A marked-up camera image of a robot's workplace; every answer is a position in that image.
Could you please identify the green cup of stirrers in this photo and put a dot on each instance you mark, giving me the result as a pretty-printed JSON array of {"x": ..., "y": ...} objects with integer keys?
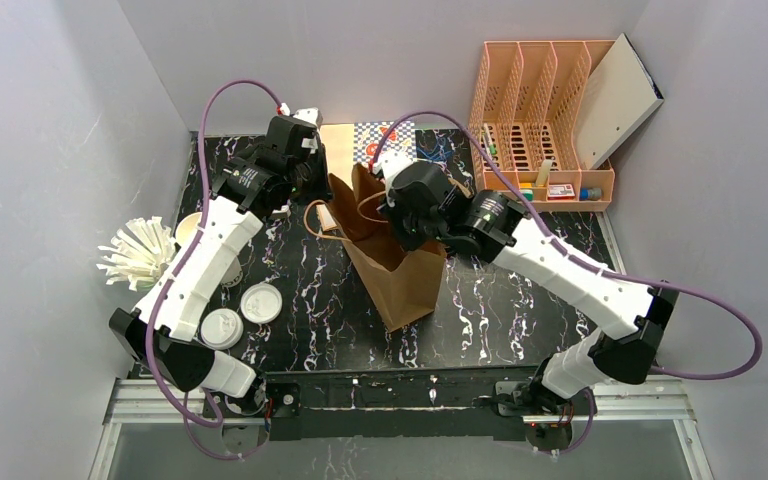
[{"x": 138, "y": 254}]

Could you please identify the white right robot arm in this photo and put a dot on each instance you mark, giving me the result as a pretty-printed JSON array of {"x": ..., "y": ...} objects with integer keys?
[{"x": 630, "y": 318}]

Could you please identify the checkered paper sheet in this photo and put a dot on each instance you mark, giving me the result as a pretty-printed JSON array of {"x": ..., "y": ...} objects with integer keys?
[{"x": 367, "y": 136}]

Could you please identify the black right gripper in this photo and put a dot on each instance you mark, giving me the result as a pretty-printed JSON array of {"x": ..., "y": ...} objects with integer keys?
[{"x": 417, "y": 235}]

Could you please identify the white lid on table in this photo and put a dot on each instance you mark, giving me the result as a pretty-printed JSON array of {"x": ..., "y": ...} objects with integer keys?
[{"x": 261, "y": 303}]

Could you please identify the white folder board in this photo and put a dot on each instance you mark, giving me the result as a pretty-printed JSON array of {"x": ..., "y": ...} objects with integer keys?
[{"x": 620, "y": 94}]

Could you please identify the orange file organizer rack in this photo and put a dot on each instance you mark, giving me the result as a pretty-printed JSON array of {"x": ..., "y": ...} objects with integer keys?
[{"x": 524, "y": 112}]

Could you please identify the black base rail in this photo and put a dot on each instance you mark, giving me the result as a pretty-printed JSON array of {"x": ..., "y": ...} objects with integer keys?
[{"x": 495, "y": 390}]

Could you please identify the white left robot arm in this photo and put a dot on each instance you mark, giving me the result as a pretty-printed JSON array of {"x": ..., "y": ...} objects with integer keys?
[{"x": 195, "y": 275}]

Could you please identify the brown paper bag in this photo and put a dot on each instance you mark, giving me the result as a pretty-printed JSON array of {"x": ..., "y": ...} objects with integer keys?
[{"x": 403, "y": 285}]

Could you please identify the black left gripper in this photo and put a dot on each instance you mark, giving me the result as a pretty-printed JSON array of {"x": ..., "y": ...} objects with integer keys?
[{"x": 317, "y": 175}]

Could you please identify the stack of white lids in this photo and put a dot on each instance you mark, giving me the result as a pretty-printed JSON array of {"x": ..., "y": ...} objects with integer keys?
[{"x": 187, "y": 229}]

